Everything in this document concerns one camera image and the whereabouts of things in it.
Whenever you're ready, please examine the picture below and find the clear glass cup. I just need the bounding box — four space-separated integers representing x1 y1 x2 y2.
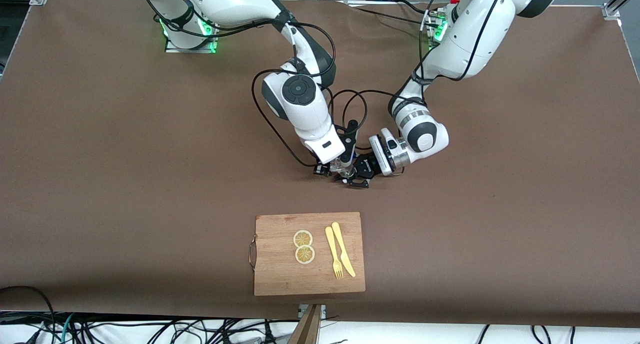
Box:
331 157 354 179

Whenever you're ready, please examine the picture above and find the yellow plastic knife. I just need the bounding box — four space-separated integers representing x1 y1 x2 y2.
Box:
331 222 357 278

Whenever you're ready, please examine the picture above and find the yellow plastic fork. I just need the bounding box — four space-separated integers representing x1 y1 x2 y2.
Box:
325 226 345 280

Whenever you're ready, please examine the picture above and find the wooden cutting board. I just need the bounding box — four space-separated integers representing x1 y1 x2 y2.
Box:
248 212 366 297

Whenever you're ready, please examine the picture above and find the brown table cover sheet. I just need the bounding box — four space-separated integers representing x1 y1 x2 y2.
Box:
0 0 640 329

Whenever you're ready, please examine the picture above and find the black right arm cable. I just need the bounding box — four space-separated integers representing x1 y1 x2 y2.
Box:
137 0 337 168

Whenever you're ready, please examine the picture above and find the black power cable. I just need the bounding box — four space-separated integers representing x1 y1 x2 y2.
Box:
345 0 436 27

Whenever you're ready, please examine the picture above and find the wooden post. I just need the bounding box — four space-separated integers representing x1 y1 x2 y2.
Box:
287 305 323 344

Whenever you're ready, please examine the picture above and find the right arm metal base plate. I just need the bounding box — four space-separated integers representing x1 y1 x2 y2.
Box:
164 14 221 54

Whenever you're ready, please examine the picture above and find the teal cable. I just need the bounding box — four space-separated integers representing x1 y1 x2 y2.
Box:
59 313 77 344

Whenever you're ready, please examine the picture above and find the black floor cable loop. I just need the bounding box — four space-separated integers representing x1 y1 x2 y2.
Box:
0 285 57 344

